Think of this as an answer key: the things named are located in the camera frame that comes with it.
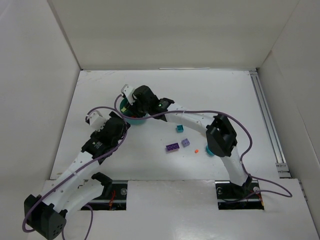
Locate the dark purple long lego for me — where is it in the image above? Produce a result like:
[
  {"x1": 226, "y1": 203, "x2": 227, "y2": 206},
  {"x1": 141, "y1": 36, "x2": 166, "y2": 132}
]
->
[{"x1": 165, "y1": 142, "x2": 180, "y2": 152}]

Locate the light purple square lego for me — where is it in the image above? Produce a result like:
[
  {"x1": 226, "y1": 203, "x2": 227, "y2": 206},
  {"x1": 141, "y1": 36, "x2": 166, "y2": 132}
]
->
[{"x1": 181, "y1": 138, "x2": 190, "y2": 148}]

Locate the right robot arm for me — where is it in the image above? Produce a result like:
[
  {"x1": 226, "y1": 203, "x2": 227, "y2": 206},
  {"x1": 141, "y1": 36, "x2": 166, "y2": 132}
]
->
[{"x1": 121, "y1": 84, "x2": 252, "y2": 193}]

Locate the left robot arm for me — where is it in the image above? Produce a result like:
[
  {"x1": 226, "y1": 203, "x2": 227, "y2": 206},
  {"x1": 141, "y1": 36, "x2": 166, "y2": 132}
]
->
[{"x1": 22, "y1": 109, "x2": 130, "y2": 240}]

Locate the teal square lego brick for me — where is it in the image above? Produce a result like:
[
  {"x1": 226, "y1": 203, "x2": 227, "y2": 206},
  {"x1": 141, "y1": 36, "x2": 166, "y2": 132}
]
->
[{"x1": 176, "y1": 124, "x2": 184, "y2": 133}]

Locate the teal rounded lego piece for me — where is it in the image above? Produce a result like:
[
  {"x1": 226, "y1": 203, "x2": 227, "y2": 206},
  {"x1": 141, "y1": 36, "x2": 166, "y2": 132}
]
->
[{"x1": 205, "y1": 145, "x2": 215, "y2": 157}]

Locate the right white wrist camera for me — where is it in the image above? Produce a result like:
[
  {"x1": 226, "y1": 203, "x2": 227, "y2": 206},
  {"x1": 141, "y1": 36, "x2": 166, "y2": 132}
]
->
[{"x1": 121, "y1": 84, "x2": 135, "y2": 106}]

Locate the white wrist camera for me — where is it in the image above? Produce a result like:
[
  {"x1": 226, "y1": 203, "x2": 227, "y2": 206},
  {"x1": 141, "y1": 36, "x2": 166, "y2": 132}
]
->
[
  {"x1": 121, "y1": 84, "x2": 135, "y2": 106},
  {"x1": 85, "y1": 110, "x2": 107, "y2": 132}
]

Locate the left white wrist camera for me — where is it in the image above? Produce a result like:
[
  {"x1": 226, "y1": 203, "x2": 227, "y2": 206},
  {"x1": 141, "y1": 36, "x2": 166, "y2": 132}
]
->
[{"x1": 85, "y1": 110, "x2": 107, "y2": 132}]

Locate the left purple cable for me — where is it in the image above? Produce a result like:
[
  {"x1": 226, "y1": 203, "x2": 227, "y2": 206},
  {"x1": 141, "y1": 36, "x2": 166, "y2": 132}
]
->
[{"x1": 21, "y1": 106, "x2": 129, "y2": 240}]

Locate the purple cable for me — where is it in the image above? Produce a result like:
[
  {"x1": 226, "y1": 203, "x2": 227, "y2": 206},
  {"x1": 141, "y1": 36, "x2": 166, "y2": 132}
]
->
[
  {"x1": 21, "y1": 106, "x2": 129, "y2": 240},
  {"x1": 113, "y1": 93, "x2": 293, "y2": 198}
]

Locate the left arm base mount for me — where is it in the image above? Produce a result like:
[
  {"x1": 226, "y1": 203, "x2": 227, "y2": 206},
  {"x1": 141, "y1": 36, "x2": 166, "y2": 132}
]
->
[{"x1": 86, "y1": 172, "x2": 128, "y2": 211}]

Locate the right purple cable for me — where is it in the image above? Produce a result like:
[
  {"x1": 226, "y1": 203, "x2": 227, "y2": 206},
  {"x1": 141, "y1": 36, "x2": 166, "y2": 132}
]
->
[{"x1": 113, "y1": 93, "x2": 293, "y2": 198}]

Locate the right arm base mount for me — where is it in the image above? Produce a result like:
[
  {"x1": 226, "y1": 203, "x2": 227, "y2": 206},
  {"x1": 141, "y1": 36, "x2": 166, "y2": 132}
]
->
[{"x1": 215, "y1": 180, "x2": 265, "y2": 210}]

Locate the aluminium rail right side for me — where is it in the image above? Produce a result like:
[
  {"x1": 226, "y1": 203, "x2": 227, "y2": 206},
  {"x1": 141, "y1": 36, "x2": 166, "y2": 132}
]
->
[{"x1": 249, "y1": 70, "x2": 292, "y2": 179}]

